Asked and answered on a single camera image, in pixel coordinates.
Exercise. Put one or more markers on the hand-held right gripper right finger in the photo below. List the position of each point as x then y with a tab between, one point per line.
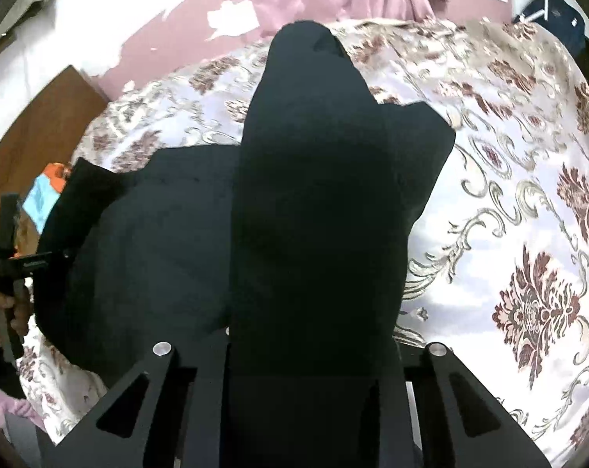
436	399

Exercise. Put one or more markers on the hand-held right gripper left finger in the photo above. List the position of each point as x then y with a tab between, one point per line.
211	390

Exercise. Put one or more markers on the black jacket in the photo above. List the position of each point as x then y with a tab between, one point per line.
314	204

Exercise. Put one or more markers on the orange and blue object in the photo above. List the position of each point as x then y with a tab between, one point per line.
40	195

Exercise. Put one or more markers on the brown wooden headboard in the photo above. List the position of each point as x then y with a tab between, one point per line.
40	136

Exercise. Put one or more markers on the pink cloth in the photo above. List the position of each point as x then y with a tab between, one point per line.
16	409

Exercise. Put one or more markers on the floral bedspread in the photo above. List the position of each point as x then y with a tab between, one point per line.
494	156

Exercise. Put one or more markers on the dark blue bag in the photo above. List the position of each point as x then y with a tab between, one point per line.
558	14

